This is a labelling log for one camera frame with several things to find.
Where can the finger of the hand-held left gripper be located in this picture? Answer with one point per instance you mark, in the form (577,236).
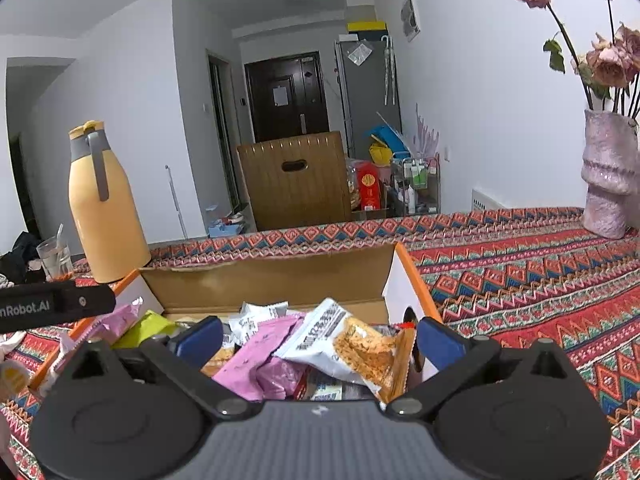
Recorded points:
(85,301)

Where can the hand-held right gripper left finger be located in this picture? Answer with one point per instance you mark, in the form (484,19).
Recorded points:
(197,341)

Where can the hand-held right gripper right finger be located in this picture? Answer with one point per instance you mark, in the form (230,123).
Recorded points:
(442,342)

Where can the green white snack bar packet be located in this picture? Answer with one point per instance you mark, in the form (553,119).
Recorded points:
(145,330)

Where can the cardboard box with orange rim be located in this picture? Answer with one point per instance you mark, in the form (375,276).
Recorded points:
(275,280)

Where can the pile of mixed snacks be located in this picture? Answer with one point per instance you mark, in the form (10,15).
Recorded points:
(320,345)

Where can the glass cup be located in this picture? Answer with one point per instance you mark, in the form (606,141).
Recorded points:
(55,257)

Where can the yellow thermos jug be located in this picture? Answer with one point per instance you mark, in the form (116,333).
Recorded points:
(107,210)

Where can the patterned red tablecloth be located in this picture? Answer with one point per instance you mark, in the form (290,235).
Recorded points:
(525,280)

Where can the wooden chair back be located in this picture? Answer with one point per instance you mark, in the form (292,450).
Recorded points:
(280,195)

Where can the red gift box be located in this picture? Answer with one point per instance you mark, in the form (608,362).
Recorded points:
(370,185)

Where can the pale purple decoration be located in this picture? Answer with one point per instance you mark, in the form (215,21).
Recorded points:
(426,135)

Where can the blue bag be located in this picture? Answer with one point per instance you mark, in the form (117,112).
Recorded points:
(387,137)

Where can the pink textured vase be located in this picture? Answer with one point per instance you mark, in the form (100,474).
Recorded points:
(607,185)

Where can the dark entrance door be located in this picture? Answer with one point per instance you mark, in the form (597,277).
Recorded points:
(265,110)

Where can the grey refrigerator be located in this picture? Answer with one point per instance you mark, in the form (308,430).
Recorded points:
(367,105)

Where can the white paper notice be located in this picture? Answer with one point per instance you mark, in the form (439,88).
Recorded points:
(281,97)

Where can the white folded umbrella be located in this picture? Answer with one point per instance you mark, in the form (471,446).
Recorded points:
(389,70)

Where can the clear plastic bag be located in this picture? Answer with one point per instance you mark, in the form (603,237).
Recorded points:
(359,54)

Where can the dried pink flowers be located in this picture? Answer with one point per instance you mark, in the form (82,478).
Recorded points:
(607,62)

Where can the yellow box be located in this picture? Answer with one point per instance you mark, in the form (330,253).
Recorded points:
(367,26)

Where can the wall electrical panel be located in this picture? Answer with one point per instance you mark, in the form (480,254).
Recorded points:
(410,15)

